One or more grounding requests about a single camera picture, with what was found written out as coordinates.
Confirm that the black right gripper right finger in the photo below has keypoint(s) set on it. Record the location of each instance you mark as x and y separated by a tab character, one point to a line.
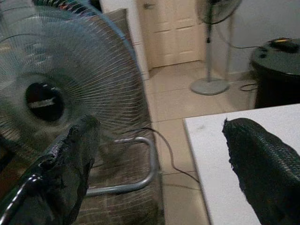
264	164

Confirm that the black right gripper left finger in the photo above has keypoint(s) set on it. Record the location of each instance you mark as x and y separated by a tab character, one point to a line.
70	164

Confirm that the plaid brown sofa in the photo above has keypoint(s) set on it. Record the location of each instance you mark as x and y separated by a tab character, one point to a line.
126	201

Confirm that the grey metal tube fan base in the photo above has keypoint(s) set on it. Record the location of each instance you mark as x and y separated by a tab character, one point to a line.
143	168

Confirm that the black round bin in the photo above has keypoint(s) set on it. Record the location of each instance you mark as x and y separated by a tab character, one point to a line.
276	75

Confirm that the large blue-grey electric fan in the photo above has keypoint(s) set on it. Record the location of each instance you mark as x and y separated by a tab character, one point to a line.
70	70

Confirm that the beige panelled door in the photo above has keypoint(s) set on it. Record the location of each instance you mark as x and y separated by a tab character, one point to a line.
173	32

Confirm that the grey pedestal standing fan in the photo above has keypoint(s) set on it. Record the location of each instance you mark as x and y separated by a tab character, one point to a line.
211	58

